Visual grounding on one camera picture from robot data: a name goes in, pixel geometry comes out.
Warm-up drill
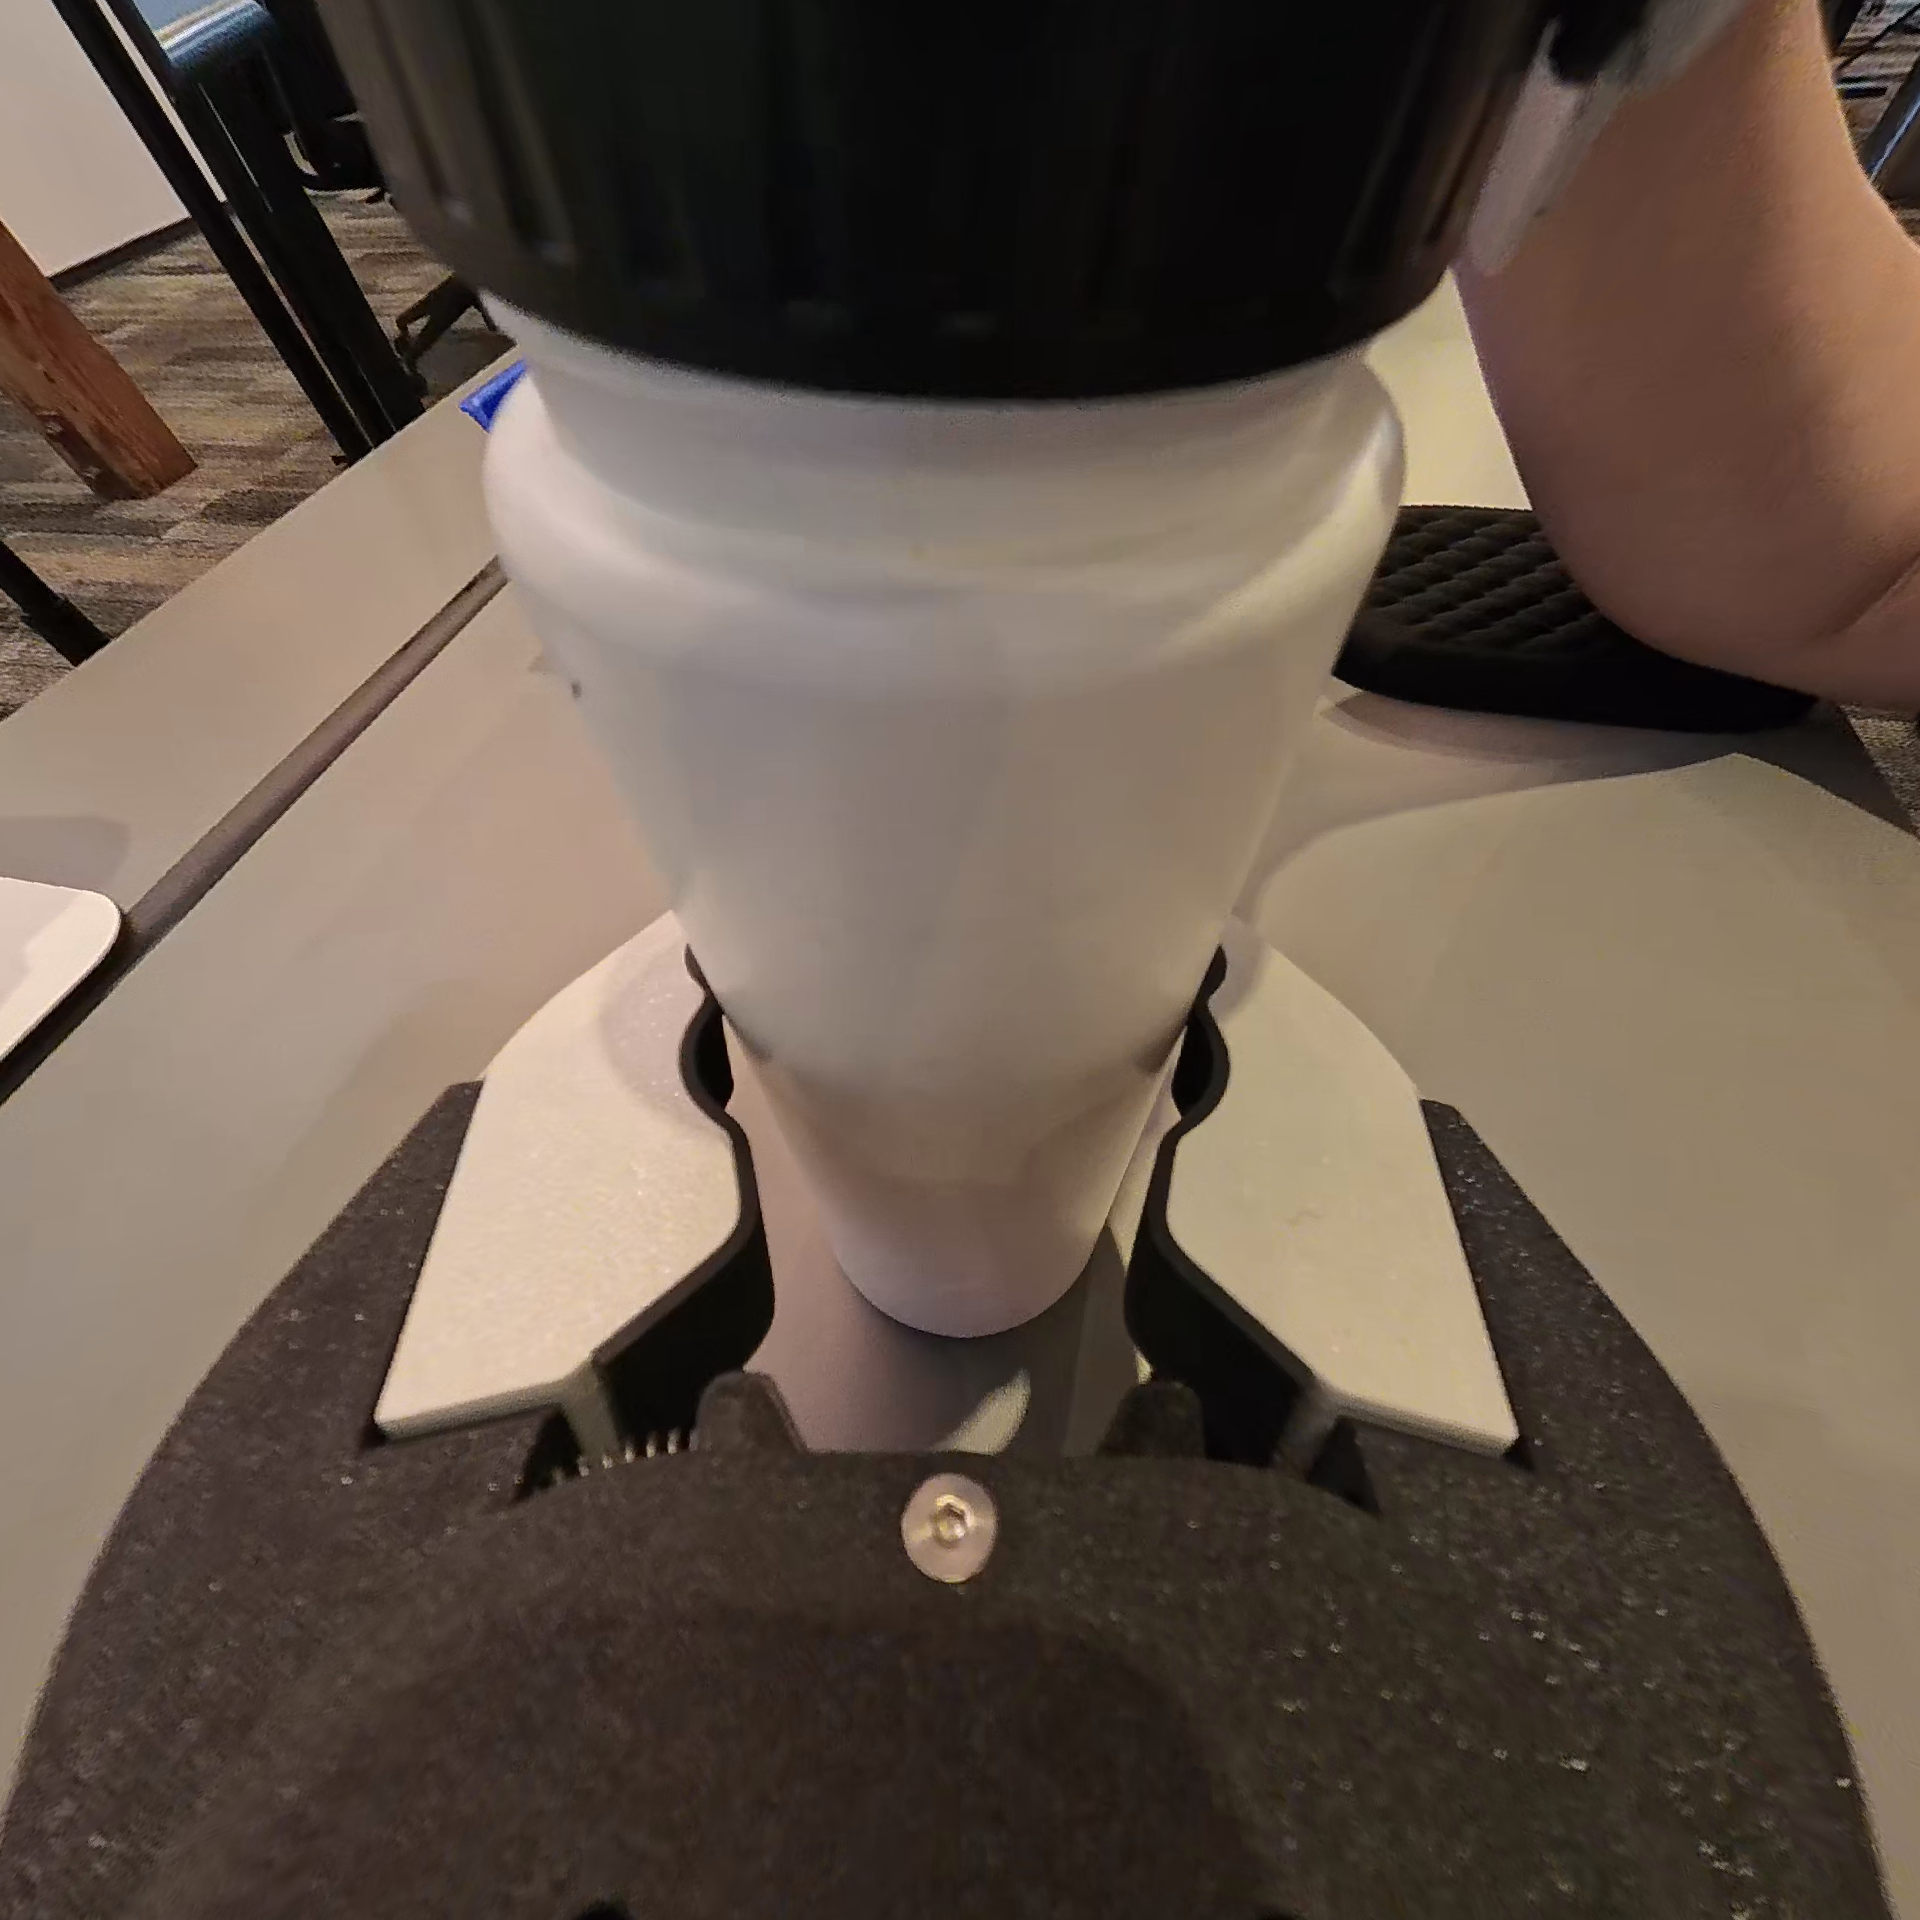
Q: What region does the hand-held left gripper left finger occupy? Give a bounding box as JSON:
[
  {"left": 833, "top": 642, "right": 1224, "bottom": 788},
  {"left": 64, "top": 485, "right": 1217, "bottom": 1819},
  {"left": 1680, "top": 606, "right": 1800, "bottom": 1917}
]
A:
[{"left": 371, "top": 919, "right": 778, "bottom": 1466}]

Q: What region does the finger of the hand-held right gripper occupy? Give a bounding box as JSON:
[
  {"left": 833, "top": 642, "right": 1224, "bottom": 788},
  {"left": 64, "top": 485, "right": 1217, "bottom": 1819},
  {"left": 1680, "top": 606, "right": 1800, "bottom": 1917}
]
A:
[{"left": 1468, "top": 0, "right": 1758, "bottom": 278}]

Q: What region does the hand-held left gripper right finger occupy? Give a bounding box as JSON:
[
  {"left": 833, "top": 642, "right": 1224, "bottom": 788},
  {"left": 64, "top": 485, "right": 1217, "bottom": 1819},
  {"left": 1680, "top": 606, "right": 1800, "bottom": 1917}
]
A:
[{"left": 1124, "top": 937, "right": 1520, "bottom": 1478}]

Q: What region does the white plastic bottle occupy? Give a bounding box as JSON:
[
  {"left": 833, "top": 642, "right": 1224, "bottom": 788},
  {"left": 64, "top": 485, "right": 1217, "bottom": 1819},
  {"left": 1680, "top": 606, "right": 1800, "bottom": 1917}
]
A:
[{"left": 480, "top": 300, "right": 1409, "bottom": 1340}]

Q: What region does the black bottle lid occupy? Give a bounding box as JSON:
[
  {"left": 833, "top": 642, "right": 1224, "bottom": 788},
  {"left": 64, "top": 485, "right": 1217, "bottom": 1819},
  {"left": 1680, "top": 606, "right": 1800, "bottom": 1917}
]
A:
[{"left": 306, "top": 0, "right": 1562, "bottom": 405}]

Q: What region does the person's right forearm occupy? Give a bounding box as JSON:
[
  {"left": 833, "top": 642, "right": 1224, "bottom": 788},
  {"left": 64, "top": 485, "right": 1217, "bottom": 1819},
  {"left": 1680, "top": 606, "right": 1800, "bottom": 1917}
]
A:
[{"left": 1456, "top": 0, "right": 1920, "bottom": 714}]

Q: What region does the white stand base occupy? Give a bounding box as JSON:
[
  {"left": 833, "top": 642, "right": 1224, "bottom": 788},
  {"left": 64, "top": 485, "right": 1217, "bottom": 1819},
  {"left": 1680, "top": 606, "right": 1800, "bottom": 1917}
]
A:
[{"left": 0, "top": 878, "right": 121, "bottom": 1058}]

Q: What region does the dark office chair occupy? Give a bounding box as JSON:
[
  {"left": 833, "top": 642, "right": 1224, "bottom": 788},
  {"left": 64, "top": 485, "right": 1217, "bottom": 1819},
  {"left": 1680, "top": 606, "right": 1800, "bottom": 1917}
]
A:
[{"left": 158, "top": 0, "right": 378, "bottom": 196}]

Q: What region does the wooden post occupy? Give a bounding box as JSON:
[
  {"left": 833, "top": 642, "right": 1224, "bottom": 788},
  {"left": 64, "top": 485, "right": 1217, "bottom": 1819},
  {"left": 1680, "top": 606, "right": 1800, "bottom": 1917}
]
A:
[{"left": 0, "top": 221, "right": 196, "bottom": 501}]

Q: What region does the black metal table frame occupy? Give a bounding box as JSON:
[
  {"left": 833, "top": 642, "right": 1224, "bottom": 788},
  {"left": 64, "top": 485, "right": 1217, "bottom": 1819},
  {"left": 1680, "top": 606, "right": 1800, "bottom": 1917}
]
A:
[{"left": 53, "top": 0, "right": 430, "bottom": 459}]

